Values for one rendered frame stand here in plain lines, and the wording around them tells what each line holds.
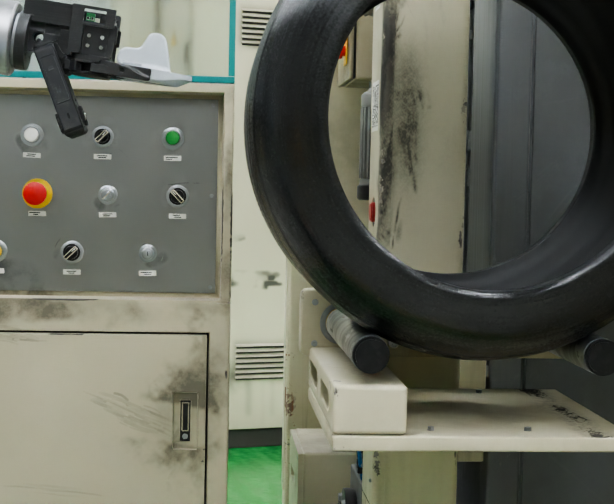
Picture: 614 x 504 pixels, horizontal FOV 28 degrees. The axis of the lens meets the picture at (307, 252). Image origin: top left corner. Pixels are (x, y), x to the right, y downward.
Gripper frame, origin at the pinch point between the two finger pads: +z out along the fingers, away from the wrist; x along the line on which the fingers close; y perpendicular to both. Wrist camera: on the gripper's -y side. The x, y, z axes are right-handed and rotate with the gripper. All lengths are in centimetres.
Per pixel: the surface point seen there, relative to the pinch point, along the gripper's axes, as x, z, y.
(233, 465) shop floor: 329, 30, -124
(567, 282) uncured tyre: -12, 48, -16
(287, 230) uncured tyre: -8.8, 15.2, -15.4
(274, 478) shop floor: 308, 45, -122
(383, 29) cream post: 28.6, 26.9, 14.2
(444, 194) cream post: 27.6, 39.6, -8.2
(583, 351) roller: -8, 53, -24
